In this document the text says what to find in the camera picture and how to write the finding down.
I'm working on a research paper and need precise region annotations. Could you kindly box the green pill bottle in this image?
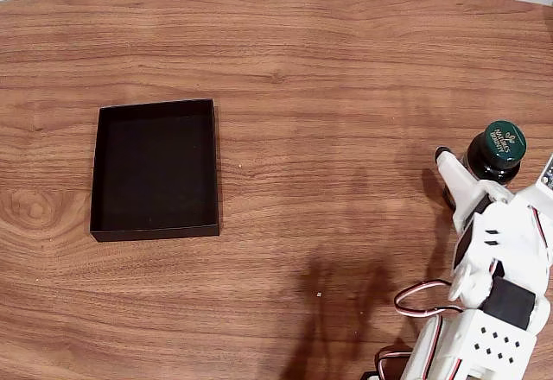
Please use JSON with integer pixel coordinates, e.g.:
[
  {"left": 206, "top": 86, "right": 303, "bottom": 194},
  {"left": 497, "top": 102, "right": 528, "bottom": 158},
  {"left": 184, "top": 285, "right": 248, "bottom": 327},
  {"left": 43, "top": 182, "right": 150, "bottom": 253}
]
[{"left": 442, "top": 119, "right": 528, "bottom": 211}]

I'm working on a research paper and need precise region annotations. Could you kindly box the black open box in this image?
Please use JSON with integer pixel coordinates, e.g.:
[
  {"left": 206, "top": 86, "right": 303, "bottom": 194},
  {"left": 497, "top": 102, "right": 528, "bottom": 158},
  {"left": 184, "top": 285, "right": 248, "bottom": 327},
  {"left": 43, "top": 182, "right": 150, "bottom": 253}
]
[{"left": 89, "top": 98, "right": 221, "bottom": 244}]

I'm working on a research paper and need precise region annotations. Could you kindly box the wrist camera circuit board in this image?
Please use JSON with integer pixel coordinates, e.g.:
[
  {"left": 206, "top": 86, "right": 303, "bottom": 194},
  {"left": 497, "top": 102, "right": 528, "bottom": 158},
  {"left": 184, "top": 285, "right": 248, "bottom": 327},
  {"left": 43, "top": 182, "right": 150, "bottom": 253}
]
[{"left": 537, "top": 153, "right": 553, "bottom": 192}]

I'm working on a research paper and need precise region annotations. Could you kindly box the red white black servo cable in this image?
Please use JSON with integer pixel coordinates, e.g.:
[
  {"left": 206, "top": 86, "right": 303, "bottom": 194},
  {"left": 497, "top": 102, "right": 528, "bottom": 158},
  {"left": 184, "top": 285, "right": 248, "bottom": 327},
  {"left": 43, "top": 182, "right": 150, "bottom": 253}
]
[
  {"left": 373, "top": 345, "right": 416, "bottom": 380},
  {"left": 394, "top": 279, "right": 466, "bottom": 319}
]

